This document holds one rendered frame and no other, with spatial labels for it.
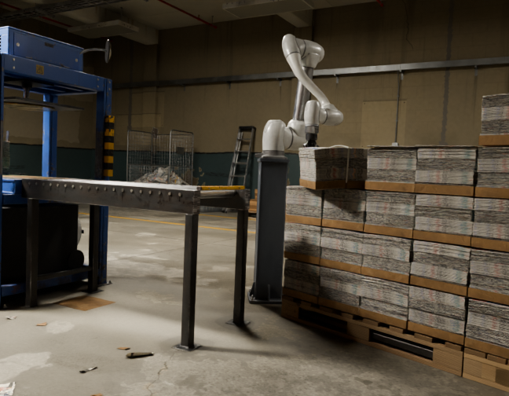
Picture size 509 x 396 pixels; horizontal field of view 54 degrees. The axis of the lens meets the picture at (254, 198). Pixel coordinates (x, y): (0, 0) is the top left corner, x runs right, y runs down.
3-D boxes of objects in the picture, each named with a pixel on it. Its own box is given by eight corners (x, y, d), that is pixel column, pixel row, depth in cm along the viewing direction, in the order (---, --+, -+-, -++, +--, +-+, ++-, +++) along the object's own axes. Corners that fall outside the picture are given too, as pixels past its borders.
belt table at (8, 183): (95, 192, 365) (95, 179, 364) (14, 194, 308) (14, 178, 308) (33, 188, 399) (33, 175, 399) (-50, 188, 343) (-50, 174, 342)
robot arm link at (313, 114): (310, 123, 312) (327, 125, 319) (312, 98, 311) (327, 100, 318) (300, 124, 321) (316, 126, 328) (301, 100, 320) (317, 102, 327)
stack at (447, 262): (318, 306, 341) (324, 185, 336) (495, 358, 256) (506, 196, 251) (279, 316, 314) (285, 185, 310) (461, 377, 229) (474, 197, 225)
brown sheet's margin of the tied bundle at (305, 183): (324, 184, 302) (324, 177, 301) (342, 188, 274) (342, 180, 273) (299, 185, 299) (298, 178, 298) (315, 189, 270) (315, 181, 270)
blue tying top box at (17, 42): (83, 75, 364) (84, 48, 363) (8, 57, 312) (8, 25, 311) (42, 79, 386) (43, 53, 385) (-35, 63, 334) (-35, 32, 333)
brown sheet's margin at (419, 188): (447, 192, 273) (448, 184, 273) (503, 196, 253) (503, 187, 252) (414, 192, 246) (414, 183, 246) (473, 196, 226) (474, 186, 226)
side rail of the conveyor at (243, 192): (250, 209, 295) (250, 189, 294) (245, 210, 290) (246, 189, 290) (89, 196, 361) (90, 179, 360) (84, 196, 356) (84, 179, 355)
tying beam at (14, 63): (111, 93, 374) (112, 79, 373) (-8, 67, 292) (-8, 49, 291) (51, 96, 407) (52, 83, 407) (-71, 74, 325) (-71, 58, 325)
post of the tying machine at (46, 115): (55, 273, 411) (59, 83, 403) (45, 274, 404) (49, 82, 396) (48, 271, 416) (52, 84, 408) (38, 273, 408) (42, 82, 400)
